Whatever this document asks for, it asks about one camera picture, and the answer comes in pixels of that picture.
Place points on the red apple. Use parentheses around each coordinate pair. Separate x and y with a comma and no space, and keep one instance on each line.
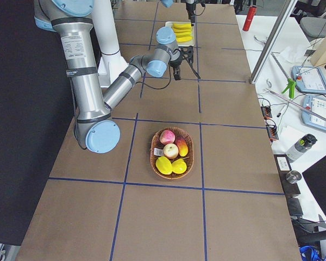
(167,137)

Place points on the aluminium frame post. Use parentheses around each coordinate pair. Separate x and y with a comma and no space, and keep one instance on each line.
(285,13)

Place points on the near teach pendant tablet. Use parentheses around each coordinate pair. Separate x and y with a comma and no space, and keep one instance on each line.
(316,105)

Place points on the orange fruit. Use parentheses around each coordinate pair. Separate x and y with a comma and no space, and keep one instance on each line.
(182,146)

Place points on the white bear tray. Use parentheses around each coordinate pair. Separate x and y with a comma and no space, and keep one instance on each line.
(183,44)

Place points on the brown wicker basket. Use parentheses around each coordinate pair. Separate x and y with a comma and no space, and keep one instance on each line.
(157,151)

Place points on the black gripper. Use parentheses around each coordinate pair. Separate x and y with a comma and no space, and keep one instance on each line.
(190,6)
(175,64)

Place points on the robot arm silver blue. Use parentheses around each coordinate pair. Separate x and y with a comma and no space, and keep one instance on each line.
(72,20)
(173,10)

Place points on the yellow mango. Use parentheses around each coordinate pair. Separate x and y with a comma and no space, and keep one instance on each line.
(179,166)
(164,165)

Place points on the yellow green apple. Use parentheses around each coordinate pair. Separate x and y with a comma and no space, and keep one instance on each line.
(170,151)

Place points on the red bottle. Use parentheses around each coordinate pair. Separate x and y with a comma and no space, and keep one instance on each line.
(249,18)

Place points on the grey water bottle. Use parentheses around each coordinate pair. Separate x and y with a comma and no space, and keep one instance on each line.
(300,147)

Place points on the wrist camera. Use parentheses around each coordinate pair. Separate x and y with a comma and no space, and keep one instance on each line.
(187,54)

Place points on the teach pendant tablet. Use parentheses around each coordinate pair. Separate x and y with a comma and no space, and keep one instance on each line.
(309,79)
(316,105)

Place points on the yellow mango left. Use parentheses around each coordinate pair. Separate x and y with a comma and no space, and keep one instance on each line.
(164,165)

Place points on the far teach pendant tablet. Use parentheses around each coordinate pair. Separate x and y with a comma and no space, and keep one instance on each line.
(309,79)

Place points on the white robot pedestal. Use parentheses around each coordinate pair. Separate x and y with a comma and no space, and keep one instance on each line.
(112,63)

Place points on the yellow banana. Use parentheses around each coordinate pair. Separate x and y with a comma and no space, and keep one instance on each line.
(183,34)
(182,30)
(184,39)
(181,25)

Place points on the yellow mango right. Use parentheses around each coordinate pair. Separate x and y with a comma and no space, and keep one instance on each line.
(179,166)

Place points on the steel cup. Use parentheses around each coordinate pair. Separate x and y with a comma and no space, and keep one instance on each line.
(293,177)

